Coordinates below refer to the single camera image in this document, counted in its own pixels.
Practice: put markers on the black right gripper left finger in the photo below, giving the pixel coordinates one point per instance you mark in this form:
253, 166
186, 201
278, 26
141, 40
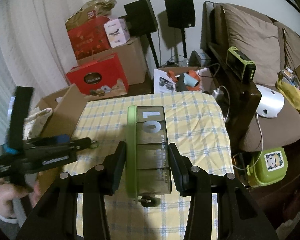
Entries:
54, 216

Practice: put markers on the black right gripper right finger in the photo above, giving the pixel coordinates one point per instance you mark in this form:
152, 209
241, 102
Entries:
239, 216

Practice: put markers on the leaf print white cloth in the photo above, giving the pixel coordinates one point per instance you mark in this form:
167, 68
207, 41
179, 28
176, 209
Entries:
35, 123

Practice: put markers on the person's left hand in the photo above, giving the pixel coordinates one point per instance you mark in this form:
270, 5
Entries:
8, 192

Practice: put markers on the green lunch box with sticker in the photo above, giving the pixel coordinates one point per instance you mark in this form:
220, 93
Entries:
269, 168

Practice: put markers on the white sheer curtain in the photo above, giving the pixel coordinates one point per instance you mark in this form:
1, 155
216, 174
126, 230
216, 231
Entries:
35, 49

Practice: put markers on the red collection gift bag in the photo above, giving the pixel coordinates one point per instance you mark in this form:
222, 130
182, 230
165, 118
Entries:
103, 77

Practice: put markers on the white helmet shaped device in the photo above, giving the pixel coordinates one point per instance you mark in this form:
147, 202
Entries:
271, 102

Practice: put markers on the yellow cloth on sofa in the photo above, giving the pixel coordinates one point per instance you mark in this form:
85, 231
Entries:
290, 92

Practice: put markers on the red patterned gift bag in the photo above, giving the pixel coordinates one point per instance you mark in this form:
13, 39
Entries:
90, 38

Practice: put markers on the large brown cardboard box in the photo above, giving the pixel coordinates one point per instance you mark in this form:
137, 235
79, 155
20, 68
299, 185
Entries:
131, 57

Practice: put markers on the green black power station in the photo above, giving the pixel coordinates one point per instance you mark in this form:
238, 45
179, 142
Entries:
242, 66

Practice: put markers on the pink white product box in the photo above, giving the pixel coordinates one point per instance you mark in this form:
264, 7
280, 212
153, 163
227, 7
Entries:
117, 32

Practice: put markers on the cardboard box with tools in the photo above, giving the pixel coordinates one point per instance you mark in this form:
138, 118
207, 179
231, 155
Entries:
179, 79

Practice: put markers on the brown sofa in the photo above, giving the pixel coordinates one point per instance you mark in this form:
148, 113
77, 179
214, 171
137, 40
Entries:
260, 38

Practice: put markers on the left black speaker on stand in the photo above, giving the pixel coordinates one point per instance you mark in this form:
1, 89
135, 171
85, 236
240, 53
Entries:
140, 15

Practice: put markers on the black speaker on stand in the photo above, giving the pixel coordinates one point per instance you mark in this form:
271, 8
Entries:
140, 15
181, 15

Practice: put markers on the right black speaker on stand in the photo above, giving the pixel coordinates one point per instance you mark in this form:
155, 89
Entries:
181, 15

